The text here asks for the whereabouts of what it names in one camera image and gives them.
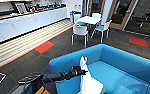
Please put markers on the white shirt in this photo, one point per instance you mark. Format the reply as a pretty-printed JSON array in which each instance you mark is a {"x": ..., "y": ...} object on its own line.
[{"x": 91, "y": 85}]

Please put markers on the blue sofa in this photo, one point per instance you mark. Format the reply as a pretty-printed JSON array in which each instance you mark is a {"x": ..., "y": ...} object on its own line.
[{"x": 124, "y": 70}]

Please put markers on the white dining chair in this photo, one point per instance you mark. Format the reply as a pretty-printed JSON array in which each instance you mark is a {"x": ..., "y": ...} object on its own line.
[
  {"x": 96, "y": 15},
  {"x": 79, "y": 30}
]

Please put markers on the white chair with teal seat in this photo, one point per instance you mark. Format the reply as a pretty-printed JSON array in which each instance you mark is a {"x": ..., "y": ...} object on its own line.
[
  {"x": 80, "y": 20},
  {"x": 101, "y": 29}
]

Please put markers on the white dining table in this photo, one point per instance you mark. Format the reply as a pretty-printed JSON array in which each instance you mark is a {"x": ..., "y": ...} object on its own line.
[{"x": 88, "y": 20}]

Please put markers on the blue waste bin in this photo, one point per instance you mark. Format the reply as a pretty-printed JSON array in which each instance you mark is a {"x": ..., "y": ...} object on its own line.
[{"x": 72, "y": 16}]

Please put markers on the wooden framed glass door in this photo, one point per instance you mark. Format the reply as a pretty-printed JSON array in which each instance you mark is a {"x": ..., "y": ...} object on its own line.
[
  {"x": 124, "y": 13},
  {"x": 90, "y": 5}
]

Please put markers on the white kitchen base cabinets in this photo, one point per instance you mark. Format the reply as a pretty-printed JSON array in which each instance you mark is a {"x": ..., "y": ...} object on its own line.
[{"x": 24, "y": 23}]

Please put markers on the black office chair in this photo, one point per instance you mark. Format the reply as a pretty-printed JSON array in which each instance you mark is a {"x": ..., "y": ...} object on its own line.
[{"x": 147, "y": 16}]

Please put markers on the silver countertop appliance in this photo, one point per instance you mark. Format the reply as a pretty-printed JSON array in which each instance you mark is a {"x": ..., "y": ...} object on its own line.
[{"x": 20, "y": 7}]

